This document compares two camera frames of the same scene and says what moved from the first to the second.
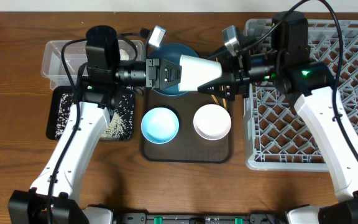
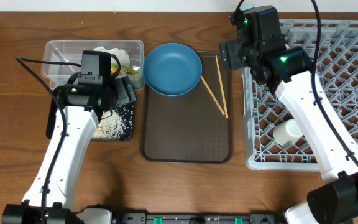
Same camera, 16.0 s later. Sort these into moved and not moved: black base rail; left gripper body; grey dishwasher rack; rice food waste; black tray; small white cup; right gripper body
Moved: small white cup; right gripper body; left gripper body
Not moved: rice food waste; black base rail; black tray; grey dishwasher rack
